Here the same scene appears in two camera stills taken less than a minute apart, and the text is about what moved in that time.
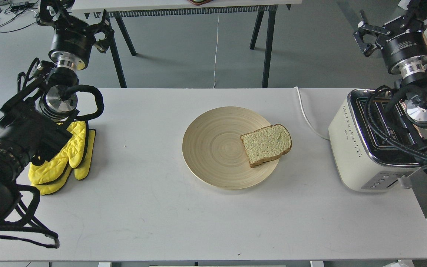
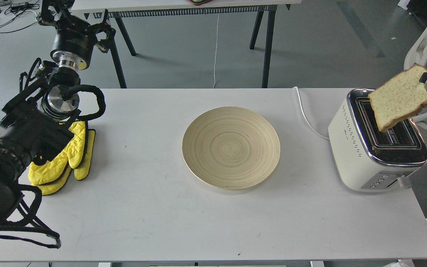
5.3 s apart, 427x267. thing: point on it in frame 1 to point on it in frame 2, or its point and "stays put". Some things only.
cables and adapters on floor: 6,16 stays put
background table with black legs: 115,10 stays put
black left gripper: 73,40 stays put
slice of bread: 267,144 to 400,99
